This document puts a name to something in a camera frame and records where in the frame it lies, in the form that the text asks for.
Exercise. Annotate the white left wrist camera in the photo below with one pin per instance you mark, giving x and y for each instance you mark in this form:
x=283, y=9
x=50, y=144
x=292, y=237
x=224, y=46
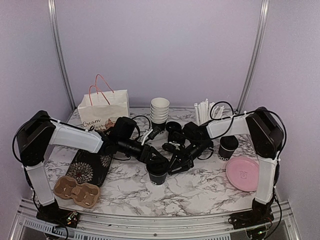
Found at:
x=150, y=135

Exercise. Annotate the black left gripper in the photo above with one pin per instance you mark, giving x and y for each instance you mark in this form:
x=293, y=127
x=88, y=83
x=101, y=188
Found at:
x=146, y=157

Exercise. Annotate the right aluminium frame post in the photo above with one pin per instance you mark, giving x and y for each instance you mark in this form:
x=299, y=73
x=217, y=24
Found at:
x=257, y=47

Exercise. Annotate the white paper takeout bag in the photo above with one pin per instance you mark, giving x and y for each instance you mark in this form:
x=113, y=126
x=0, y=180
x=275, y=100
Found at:
x=100, y=109

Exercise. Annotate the loose black lid on table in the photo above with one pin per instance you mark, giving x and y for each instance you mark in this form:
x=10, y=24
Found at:
x=173, y=126

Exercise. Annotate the left aluminium frame post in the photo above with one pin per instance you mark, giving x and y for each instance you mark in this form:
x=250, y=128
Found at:
x=59, y=52

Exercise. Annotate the black coffee cup lid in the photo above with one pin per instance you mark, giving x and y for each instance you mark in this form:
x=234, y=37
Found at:
x=229, y=143

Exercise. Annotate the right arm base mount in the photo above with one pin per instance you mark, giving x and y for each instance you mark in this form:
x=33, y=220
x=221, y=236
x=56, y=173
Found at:
x=259, y=214

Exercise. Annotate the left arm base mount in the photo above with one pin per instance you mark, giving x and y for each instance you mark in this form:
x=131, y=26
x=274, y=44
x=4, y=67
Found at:
x=52, y=213

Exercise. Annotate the stack of paper cups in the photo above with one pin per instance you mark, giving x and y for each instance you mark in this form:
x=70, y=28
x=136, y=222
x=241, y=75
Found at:
x=159, y=112

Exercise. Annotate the black takeout coffee cup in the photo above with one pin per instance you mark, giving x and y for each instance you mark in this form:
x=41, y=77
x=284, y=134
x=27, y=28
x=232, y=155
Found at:
x=157, y=179
x=225, y=154

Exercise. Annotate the pink plastic plate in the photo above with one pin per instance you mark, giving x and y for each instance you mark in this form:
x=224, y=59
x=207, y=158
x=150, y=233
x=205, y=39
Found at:
x=243, y=173

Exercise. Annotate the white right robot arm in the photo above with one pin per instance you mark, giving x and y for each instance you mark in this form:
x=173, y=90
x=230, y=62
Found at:
x=267, y=135

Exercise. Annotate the stack of black lids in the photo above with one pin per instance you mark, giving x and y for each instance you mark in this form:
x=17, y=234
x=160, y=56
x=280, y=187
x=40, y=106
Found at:
x=176, y=137

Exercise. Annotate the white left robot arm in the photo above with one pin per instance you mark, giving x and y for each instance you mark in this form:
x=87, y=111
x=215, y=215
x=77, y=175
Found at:
x=32, y=139

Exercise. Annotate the aluminium frame post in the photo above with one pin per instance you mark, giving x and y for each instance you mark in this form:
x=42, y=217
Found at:
x=257, y=47
x=59, y=52

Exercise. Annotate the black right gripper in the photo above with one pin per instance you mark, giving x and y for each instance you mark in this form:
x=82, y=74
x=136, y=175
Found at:
x=184, y=159

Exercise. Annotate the black floral tray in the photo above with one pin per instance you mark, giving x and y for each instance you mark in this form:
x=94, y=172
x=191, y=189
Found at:
x=87, y=167

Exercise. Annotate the brown cardboard cup carrier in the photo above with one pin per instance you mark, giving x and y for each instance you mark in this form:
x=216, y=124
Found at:
x=85, y=195

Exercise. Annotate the aluminium table edge rail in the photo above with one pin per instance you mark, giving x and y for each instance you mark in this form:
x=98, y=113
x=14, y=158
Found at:
x=105, y=226

